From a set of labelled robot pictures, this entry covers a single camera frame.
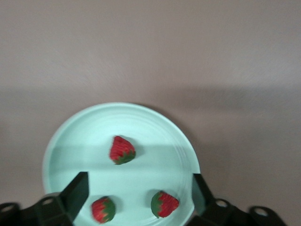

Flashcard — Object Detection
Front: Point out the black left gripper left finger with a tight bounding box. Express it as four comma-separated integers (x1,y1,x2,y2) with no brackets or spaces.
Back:
0,171,90,226

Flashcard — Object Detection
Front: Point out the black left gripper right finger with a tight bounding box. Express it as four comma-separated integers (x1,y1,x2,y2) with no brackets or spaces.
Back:
190,173,286,226

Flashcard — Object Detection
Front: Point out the red plastic strawberry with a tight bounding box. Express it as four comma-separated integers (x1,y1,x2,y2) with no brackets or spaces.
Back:
150,190,180,219
91,196,116,224
109,135,136,165

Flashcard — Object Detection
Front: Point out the pale green round plate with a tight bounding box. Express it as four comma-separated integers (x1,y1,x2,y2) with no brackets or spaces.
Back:
42,102,202,226

